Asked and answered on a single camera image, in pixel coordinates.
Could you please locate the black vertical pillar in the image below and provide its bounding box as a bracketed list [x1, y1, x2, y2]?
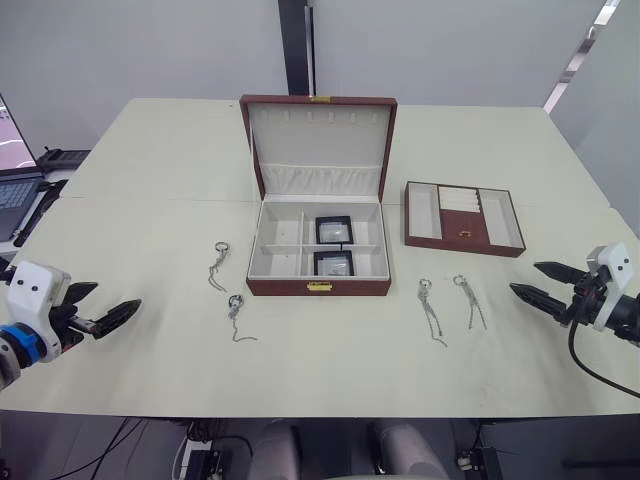
[277, 0, 319, 98]

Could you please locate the black box under table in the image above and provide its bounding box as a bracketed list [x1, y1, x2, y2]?
[455, 444, 504, 480]
[187, 434, 237, 480]

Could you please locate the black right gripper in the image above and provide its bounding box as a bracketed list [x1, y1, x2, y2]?
[508, 260, 612, 328]

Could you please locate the open grey laptop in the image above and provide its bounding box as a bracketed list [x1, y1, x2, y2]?
[0, 93, 42, 242]

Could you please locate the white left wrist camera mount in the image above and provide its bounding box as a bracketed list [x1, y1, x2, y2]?
[5, 260, 72, 364]

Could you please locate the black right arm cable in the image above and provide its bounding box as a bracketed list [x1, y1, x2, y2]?
[568, 319, 640, 400]

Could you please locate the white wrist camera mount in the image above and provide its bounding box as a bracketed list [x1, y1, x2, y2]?
[585, 242, 632, 332]
[5, 260, 72, 364]

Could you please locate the black framed clear display case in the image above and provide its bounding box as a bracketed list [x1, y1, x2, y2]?
[313, 249, 355, 278]
[315, 215, 354, 246]

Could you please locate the grey rounded shape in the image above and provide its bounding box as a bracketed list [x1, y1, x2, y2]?
[370, 419, 437, 480]
[248, 419, 303, 480]

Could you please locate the brown jewelry tray with compartments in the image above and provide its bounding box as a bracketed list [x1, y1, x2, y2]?
[404, 180, 527, 258]

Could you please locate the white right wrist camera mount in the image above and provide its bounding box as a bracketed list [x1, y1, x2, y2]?
[585, 242, 632, 332]

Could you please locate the silver chain with ring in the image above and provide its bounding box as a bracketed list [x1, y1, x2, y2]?
[207, 241, 234, 293]
[452, 274, 488, 331]
[227, 294, 259, 344]
[418, 278, 449, 350]

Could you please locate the black floor cable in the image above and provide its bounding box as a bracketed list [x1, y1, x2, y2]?
[59, 417, 151, 480]

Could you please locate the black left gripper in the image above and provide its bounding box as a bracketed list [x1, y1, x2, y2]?
[48, 281, 143, 353]

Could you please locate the brown jewelry box with lid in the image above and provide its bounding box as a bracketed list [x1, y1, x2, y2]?
[240, 94, 399, 297]

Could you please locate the long black tool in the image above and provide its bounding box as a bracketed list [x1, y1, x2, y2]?
[12, 178, 69, 249]

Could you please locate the striped window frame strip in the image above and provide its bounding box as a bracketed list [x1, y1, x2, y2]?
[542, 24, 609, 115]

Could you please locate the black ribbed device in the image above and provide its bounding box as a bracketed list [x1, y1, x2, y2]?
[38, 146, 92, 176]

